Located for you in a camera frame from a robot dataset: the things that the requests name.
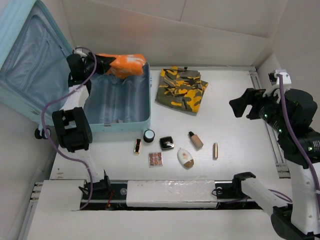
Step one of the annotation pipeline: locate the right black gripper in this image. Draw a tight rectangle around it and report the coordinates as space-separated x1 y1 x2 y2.
229 85 290 134

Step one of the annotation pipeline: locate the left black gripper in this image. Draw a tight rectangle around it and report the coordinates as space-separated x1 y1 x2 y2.
83 52 116 78

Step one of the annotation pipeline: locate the orange tie-dye garment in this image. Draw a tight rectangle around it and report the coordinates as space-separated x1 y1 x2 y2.
98 53 147 79

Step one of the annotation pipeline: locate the beige foundation bottle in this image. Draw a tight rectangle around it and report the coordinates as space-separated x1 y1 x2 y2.
188 131 204 150

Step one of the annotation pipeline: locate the camouflage yellow green garment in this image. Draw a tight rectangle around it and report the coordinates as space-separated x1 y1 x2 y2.
155 66 209 114

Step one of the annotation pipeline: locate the black square compact case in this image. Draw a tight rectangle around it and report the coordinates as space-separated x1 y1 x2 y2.
159 136 175 151

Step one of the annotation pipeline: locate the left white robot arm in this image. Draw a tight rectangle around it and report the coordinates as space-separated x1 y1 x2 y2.
52 49 115 200

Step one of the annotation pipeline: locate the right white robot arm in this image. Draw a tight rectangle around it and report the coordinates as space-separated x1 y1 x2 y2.
229 88 320 240

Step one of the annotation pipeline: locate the rose gold lipstick tube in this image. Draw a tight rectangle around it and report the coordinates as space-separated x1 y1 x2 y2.
212 142 219 160

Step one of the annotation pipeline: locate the white oval sunscreen bottle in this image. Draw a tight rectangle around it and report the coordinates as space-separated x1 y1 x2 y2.
177 148 195 169

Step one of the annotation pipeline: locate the eyeshadow palette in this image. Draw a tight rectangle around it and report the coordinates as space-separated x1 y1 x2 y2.
148 152 163 168

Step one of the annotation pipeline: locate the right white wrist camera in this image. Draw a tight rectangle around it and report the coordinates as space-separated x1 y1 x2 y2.
268 69 292 91

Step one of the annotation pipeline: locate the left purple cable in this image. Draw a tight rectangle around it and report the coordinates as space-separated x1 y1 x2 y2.
41 46 98 210

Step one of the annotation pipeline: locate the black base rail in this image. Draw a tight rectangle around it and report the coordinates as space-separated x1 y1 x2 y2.
79 179 259 211

